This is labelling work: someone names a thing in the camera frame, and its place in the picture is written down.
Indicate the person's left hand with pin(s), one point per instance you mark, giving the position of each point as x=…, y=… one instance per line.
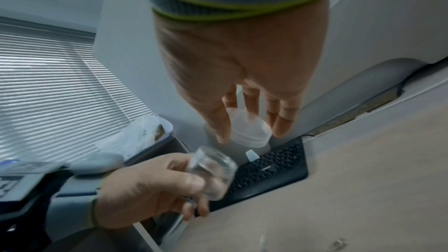
x=140, y=190

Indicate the person's right hand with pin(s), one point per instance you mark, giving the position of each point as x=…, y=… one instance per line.
x=245, y=57

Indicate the clear jar with label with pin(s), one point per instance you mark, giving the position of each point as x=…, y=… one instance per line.
x=213, y=170

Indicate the pile of silver paper clips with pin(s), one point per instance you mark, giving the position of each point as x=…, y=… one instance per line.
x=337, y=244

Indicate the white round tracker puck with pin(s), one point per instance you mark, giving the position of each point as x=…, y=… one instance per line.
x=96, y=163

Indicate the white crumpled plastic bag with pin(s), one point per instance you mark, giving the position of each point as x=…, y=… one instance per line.
x=136, y=134

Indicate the black keyboard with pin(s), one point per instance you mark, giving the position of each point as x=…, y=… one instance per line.
x=273, y=170

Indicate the white window blinds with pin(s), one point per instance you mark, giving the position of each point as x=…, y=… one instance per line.
x=52, y=93

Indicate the beige desk divider panel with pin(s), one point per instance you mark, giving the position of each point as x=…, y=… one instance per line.
x=385, y=24

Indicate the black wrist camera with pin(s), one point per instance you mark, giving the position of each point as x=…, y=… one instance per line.
x=21, y=228

